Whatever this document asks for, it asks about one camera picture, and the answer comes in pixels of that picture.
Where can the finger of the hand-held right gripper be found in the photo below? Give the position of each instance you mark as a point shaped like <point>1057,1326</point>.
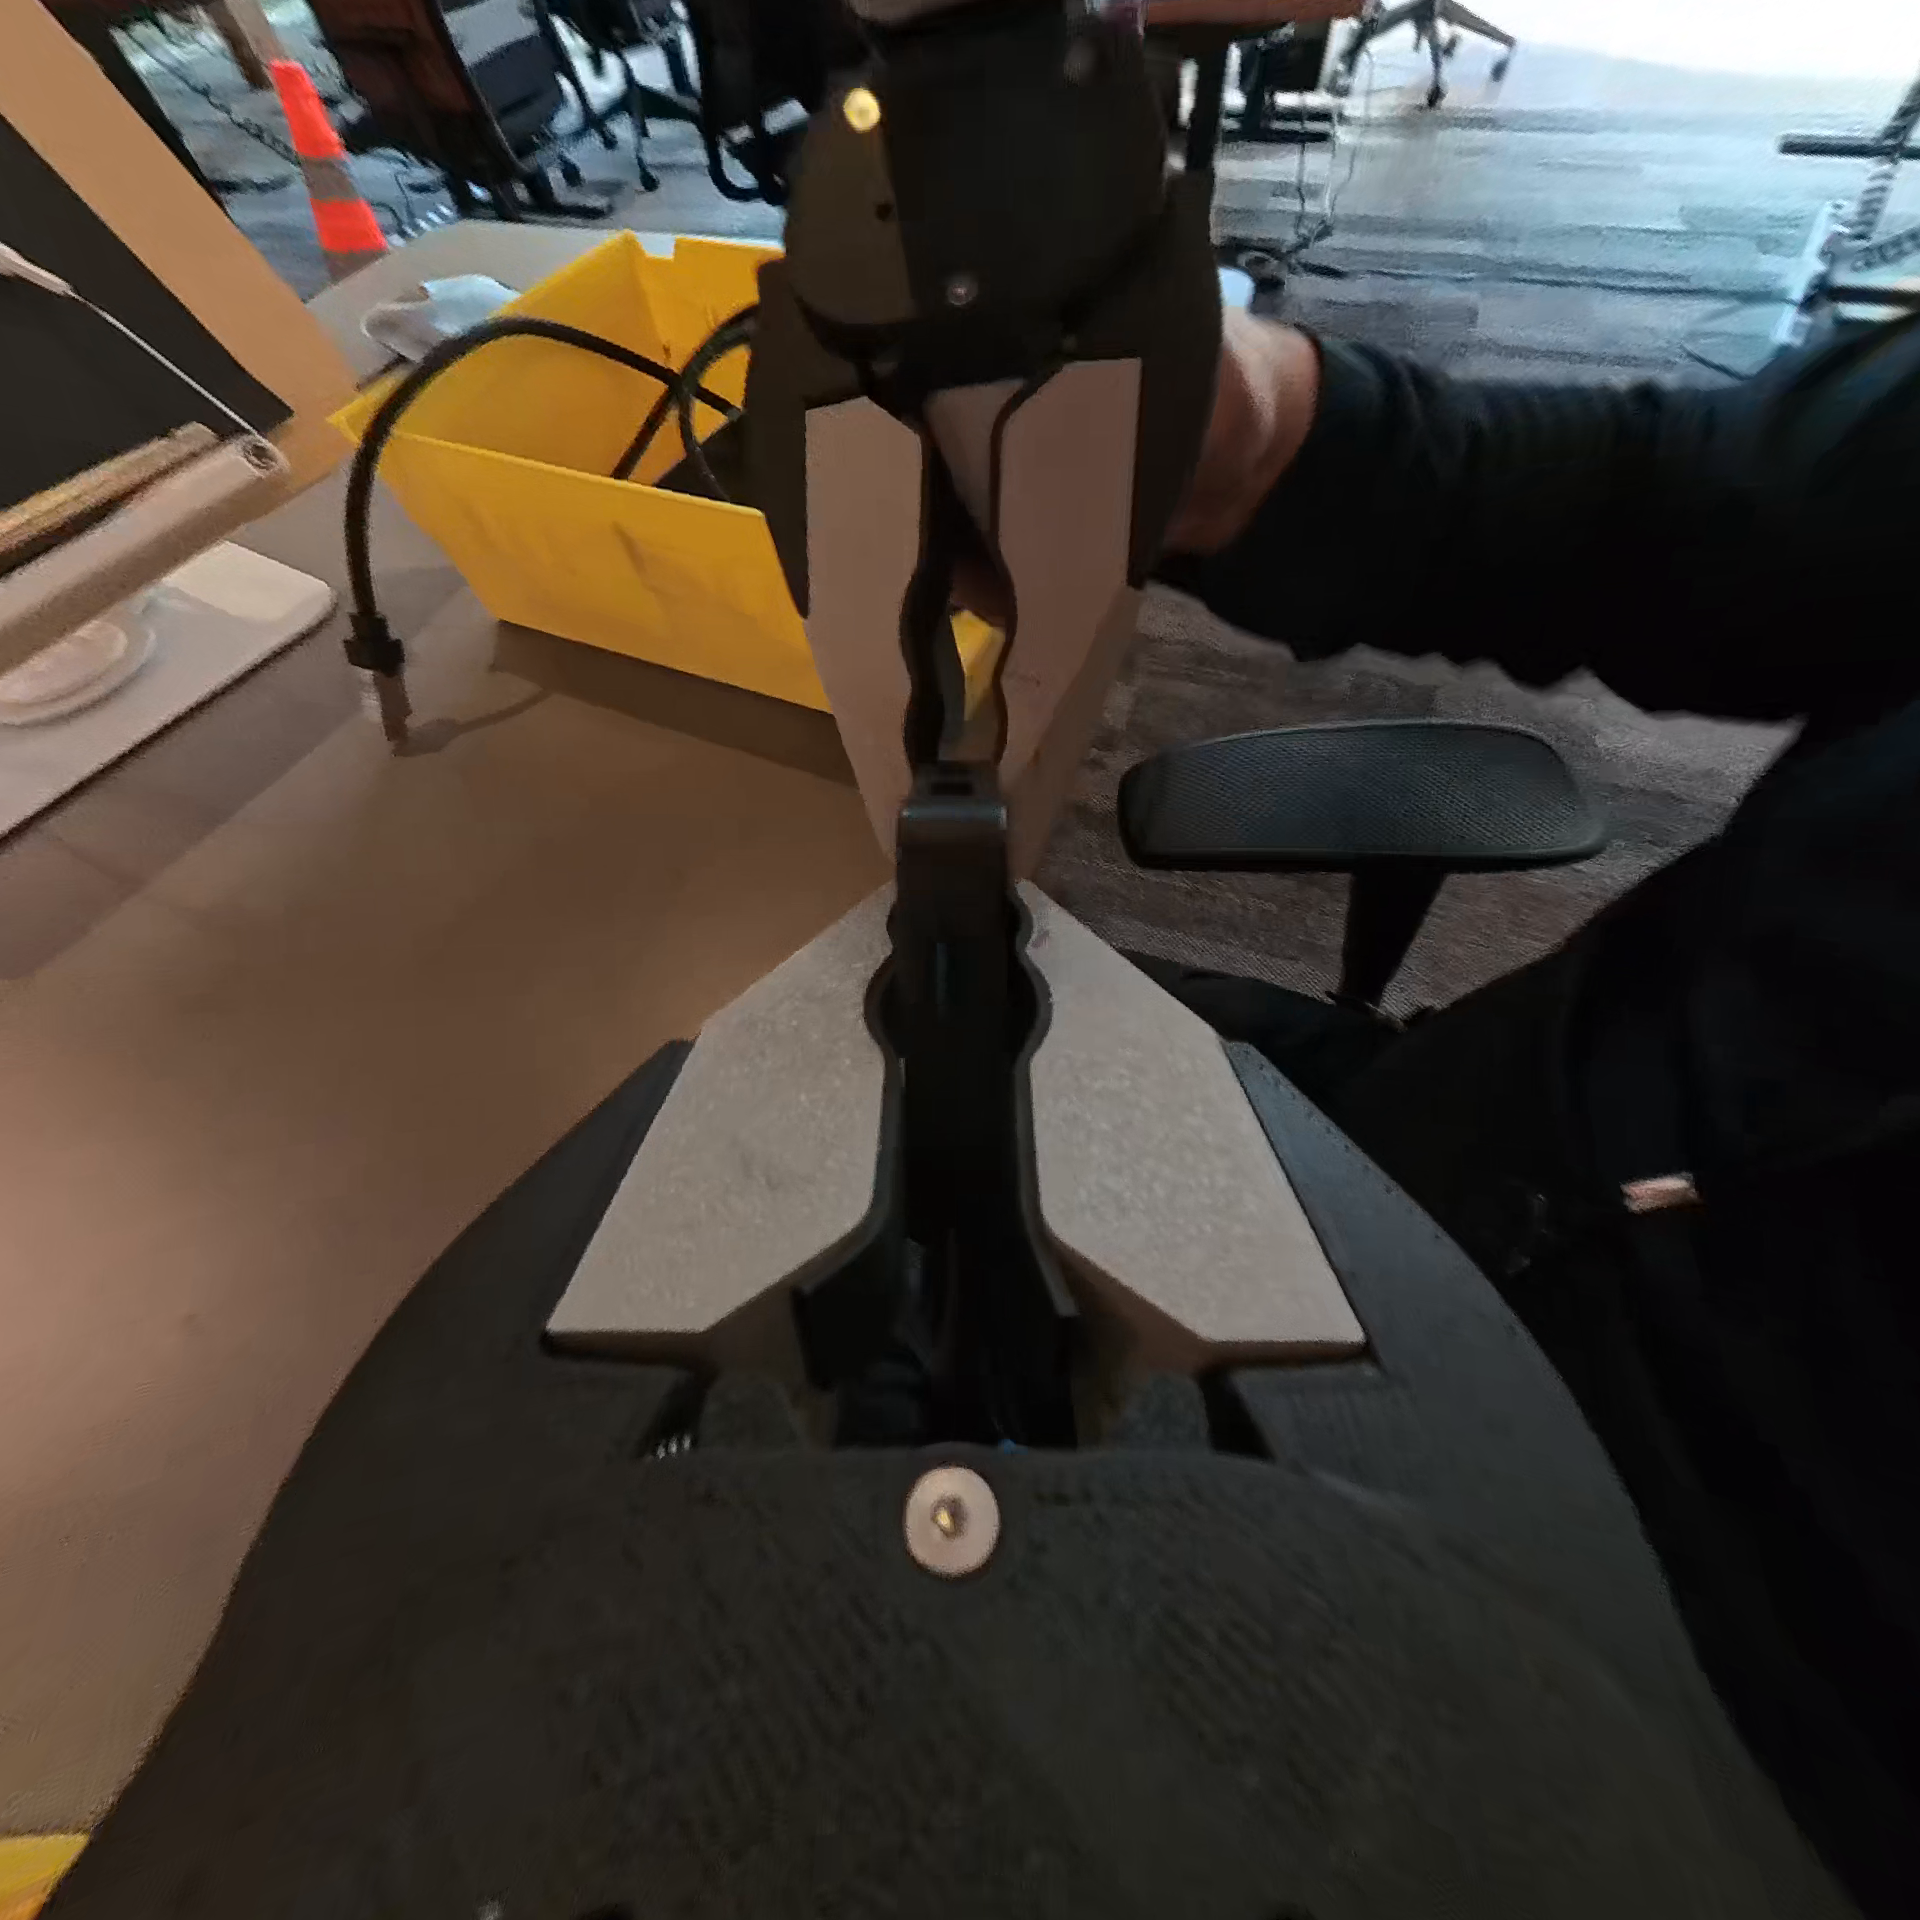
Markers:
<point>1072,524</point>
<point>863,570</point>

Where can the person's right forearm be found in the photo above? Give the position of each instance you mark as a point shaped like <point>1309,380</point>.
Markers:
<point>1576,510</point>

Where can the black chair armrest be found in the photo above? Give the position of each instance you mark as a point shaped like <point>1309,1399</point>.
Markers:
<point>1349,796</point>

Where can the yellow plastic bin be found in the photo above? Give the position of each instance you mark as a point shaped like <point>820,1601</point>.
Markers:
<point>37,1874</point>
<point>599,557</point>

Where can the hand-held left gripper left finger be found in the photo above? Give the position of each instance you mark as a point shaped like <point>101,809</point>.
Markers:
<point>735,1185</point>

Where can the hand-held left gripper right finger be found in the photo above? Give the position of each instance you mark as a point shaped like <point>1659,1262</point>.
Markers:
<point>1184,1185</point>

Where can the orange traffic cone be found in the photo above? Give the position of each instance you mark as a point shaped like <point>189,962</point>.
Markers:
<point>322,165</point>

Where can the white paper sheet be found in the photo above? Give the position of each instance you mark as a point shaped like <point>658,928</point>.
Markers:
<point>435,316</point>

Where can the person's right hand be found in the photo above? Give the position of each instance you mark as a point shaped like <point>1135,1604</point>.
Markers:
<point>1252,421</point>

